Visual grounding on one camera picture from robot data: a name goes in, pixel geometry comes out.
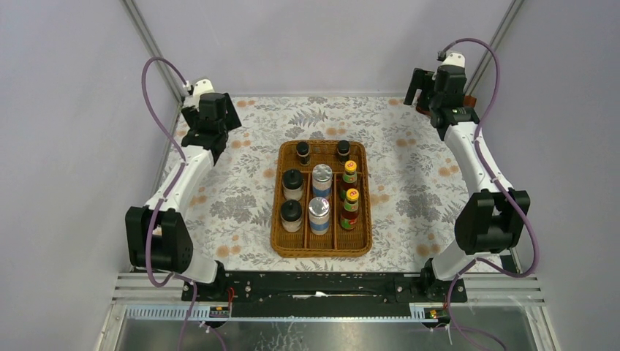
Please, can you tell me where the black-cap pale spice jar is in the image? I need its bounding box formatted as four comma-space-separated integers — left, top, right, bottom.
282, 169, 304, 201

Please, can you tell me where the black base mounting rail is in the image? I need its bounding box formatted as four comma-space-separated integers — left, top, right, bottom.
196, 264, 468, 317

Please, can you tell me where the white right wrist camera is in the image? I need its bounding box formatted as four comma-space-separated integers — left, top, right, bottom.
437, 50, 466, 69

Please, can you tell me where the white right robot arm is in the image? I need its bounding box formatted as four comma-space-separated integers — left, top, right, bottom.
404, 64, 530, 301

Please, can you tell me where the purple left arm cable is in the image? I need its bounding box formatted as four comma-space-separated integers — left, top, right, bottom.
141, 57, 200, 351

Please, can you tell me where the red sauce bottle yellow cap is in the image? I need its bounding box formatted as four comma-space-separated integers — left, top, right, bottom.
339, 188, 360, 230

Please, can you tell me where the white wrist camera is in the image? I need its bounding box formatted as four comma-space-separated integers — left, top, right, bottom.
437, 50, 466, 69
183, 78, 215, 107

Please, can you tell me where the brown folded cloth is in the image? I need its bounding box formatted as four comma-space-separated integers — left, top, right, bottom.
415, 95, 477, 117

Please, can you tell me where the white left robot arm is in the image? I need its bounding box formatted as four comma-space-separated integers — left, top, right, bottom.
125, 92, 241, 301

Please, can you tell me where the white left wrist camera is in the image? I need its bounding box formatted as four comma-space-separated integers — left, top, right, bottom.
183, 78, 215, 107

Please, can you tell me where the floral table mat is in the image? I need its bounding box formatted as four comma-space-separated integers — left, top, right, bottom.
184, 97, 468, 272

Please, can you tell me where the silver-lid salt jar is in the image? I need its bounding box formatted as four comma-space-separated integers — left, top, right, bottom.
311, 164, 333, 199
308, 197, 330, 235

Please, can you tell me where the brown wicker basket tray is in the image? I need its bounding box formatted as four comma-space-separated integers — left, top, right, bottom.
271, 140, 373, 258

